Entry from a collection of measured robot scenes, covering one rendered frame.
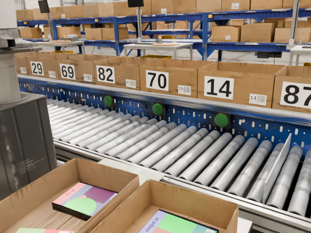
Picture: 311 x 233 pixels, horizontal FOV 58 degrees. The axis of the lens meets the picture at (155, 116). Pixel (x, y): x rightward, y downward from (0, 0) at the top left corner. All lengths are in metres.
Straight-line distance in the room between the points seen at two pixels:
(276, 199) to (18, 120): 0.88
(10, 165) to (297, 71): 1.42
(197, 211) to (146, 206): 0.16
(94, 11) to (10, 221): 7.67
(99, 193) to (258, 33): 5.17
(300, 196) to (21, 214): 0.89
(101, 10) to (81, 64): 6.14
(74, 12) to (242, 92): 7.81
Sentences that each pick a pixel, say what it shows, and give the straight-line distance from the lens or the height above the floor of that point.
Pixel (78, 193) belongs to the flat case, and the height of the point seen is 0.79.
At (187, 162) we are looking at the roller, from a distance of 1.20.
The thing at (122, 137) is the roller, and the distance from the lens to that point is 1.44.
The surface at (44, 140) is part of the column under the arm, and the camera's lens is 1.09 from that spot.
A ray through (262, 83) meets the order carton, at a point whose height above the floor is 1.01.
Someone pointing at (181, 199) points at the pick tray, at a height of 0.81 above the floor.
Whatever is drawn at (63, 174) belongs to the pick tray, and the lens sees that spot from 1.05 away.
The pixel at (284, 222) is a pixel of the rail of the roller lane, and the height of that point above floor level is 0.73.
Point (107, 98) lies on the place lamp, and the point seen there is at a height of 0.83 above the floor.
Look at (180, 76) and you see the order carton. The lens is 1.59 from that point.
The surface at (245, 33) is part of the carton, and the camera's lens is 5.90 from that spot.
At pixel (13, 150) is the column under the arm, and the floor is 0.93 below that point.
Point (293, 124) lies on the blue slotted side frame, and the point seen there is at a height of 0.84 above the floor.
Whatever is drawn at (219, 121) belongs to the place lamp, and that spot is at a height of 0.81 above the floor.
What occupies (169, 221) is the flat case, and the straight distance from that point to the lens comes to 0.85.
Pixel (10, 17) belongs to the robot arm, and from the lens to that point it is 1.00.
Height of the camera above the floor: 1.32
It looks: 20 degrees down
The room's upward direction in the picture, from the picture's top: 2 degrees counter-clockwise
